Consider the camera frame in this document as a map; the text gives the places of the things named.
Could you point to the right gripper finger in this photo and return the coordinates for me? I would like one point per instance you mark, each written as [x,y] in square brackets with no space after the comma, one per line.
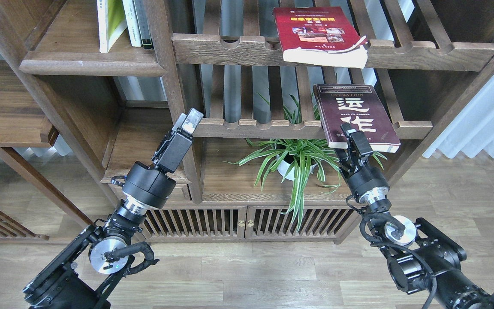
[347,129]

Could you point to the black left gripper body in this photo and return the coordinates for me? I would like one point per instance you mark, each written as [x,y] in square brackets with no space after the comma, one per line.
[149,187]

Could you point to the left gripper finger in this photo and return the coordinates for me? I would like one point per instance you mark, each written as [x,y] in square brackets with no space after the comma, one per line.
[191,120]

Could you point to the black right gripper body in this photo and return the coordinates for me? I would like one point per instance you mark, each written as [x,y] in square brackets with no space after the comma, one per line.
[366,183]

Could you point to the dark brown book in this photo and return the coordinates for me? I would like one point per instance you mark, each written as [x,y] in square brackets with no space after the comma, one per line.
[360,106]

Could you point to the red book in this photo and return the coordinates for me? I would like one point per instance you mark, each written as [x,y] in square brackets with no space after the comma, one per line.
[319,35]

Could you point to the yellow green book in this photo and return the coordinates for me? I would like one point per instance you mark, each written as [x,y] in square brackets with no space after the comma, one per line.
[111,22]

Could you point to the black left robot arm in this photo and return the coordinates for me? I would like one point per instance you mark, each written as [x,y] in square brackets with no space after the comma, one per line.
[111,252]

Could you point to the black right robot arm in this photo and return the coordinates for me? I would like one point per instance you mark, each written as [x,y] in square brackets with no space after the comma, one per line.
[419,256]

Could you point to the green spider plant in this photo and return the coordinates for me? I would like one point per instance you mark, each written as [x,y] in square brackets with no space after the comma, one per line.
[315,148]

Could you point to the white plant pot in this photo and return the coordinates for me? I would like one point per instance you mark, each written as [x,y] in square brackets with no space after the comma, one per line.
[293,165]

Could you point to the dark wooden bookshelf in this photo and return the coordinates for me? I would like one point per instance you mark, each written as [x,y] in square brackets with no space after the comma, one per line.
[115,107]

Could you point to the grey black upright book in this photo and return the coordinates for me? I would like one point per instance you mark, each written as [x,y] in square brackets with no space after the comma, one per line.
[145,35]

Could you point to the white upright book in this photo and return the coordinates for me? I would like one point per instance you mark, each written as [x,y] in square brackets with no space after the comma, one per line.
[132,23]

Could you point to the white curtain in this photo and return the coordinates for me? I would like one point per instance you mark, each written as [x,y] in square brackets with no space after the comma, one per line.
[472,131]

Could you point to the wooden side table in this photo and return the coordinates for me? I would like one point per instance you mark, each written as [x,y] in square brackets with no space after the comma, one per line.
[24,125]

